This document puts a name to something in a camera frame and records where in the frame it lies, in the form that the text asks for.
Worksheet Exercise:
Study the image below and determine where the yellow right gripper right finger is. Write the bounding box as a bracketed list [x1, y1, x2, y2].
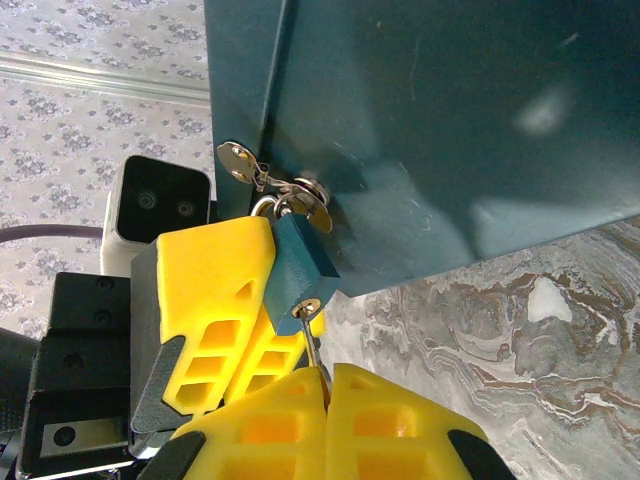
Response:
[324, 363, 516, 480]

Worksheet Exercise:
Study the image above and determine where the teal metal box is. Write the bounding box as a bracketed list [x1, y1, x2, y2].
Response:
[203, 0, 640, 300]

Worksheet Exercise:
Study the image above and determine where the silver key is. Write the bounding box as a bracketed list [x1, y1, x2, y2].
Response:
[298, 301, 334, 397]

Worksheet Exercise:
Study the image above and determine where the purple camera cable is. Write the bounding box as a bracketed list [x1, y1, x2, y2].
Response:
[0, 223, 107, 247]

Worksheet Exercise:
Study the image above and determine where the teal padlock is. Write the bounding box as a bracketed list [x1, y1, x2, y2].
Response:
[249, 192, 342, 338]

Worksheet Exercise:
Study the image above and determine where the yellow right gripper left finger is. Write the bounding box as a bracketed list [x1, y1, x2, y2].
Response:
[139, 367, 330, 480]

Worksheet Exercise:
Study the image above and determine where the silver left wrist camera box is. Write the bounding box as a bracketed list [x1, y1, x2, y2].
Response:
[101, 154, 212, 275]

